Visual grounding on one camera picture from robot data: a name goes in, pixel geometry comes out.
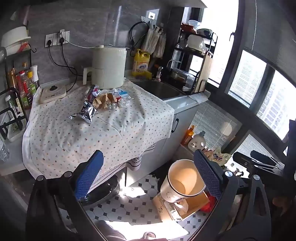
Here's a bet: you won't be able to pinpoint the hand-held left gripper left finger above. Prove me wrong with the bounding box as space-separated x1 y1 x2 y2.
26 150 104 241

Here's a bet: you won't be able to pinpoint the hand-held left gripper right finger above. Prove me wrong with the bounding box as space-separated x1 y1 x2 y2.
192 149 271 241

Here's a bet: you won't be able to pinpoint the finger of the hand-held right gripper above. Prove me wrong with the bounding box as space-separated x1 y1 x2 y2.
250 150 281 163
232 152 285 173

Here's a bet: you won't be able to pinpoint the white paper bin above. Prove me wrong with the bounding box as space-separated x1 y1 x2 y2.
160 159 206 205

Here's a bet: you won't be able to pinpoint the silver snack bag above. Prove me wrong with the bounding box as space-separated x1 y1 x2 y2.
68 100 98 126

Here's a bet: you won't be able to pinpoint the brown paper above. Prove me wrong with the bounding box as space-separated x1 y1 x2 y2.
92 91 117 110

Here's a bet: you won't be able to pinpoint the clear plastic wrapper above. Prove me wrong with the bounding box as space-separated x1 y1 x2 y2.
118 96 133 108

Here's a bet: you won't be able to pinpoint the dark snack wrapper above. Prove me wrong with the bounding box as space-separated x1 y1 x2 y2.
86 85 102 102

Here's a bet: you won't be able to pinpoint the blue white medicine box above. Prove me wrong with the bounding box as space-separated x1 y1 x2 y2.
114 89 129 99

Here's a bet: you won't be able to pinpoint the detergent refill pouch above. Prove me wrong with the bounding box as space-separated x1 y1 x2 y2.
203 148 232 166

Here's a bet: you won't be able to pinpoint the front loading washing machine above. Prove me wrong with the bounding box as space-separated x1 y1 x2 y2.
80 175 121 205

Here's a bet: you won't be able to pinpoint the red plastic bag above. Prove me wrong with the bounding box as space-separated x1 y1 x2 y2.
200 194 217 214

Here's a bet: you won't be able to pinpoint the white laundry detergent bottle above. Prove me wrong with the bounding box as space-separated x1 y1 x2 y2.
187 131 207 152

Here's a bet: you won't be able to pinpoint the floral white tablecloth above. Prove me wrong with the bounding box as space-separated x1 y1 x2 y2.
22 80 175 193

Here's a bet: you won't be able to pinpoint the orange bottle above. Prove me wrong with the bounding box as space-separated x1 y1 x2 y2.
182 125 195 146

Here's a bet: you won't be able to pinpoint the cover cloth with patterned hem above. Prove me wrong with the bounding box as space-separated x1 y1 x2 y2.
92 156 145 193

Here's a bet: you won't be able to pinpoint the cardboard box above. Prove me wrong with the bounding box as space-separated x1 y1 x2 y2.
151 190 211 223

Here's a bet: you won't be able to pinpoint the person's leg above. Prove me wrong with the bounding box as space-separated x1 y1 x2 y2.
97 220 127 241

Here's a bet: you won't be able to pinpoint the white sink cabinet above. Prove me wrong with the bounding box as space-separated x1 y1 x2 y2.
128 90 211 187

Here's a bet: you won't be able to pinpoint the window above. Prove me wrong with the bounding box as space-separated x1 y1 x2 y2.
201 0 296 145

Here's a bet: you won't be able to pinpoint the white plastic tray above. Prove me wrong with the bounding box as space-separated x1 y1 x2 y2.
7 124 26 142

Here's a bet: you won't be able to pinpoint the person's shoe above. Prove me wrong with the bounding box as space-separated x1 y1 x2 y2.
141 231 158 241

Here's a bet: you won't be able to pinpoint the clear water bottle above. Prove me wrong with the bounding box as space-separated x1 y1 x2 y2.
0 139 10 163

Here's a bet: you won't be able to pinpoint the pale cutting board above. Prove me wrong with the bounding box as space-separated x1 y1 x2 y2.
193 54 213 93

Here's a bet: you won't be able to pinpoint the steel sink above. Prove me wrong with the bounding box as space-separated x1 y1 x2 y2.
133 79 187 101

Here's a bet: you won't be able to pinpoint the metal pot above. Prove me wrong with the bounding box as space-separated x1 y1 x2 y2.
170 68 188 82

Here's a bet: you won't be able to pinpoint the group of condiment bottles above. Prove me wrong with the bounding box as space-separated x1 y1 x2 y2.
5 62 40 114

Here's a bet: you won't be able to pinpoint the white air fryer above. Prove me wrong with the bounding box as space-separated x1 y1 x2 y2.
83 45 127 90

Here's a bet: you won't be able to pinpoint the faucet with pink ornament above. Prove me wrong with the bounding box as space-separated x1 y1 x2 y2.
154 66 164 83

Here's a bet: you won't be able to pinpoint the black spice rack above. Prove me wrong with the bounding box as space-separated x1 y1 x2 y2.
0 46 41 141

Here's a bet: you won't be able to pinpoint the black dish rack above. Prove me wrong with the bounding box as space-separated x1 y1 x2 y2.
169 23 218 95

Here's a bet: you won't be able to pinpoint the grey roller blind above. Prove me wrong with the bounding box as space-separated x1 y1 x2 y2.
244 0 296 78

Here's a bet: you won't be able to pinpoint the yellow dish detergent bottle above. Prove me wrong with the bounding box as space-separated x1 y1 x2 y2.
132 48 151 80

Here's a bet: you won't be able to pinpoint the white bowl with lid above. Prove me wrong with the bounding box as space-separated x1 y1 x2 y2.
186 34 207 53

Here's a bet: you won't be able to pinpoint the dishes on rack shelf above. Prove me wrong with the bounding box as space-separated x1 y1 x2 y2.
180 19 211 36

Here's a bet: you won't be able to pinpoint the hanging plastic bags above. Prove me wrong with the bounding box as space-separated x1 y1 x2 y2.
141 23 167 59

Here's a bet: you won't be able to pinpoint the stacked white bowls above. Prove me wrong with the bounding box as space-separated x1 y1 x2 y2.
1 26 32 56

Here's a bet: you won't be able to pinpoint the black power cables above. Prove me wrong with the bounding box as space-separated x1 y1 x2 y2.
47 41 78 89

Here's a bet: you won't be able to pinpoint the white charger cable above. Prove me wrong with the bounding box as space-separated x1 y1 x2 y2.
60 29 130 50

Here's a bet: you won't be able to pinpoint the grey wall sockets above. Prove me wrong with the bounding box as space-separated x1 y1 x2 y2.
45 30 70 48

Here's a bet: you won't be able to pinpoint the black looped cable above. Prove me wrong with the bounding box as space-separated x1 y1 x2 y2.
129 21 149 57

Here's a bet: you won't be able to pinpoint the white wall cabinet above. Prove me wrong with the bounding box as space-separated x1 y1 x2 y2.
171 0 209 9

